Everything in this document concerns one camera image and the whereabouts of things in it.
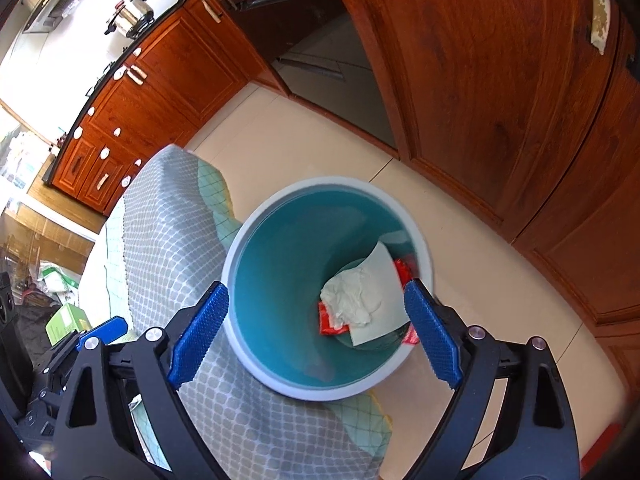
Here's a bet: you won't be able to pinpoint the white paper towel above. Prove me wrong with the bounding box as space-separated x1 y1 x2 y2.
319 240 410 347

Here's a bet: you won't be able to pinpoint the red orange snack bag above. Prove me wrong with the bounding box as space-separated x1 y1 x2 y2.
316 258 421 347

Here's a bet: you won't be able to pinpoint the patterned tablecloth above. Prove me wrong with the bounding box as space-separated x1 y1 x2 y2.
79 146 392 479

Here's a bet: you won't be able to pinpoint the teal trash bin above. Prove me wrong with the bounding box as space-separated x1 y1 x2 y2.
221 177 434 402

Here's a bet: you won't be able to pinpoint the steel pot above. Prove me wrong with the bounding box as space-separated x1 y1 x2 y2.
104 0 155 39

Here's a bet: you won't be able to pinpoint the green cardboard box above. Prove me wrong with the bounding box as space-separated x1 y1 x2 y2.
46 304 92 346

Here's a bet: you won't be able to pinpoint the wooden kitchen cabinets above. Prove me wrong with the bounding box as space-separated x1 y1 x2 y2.
50 0 639 391

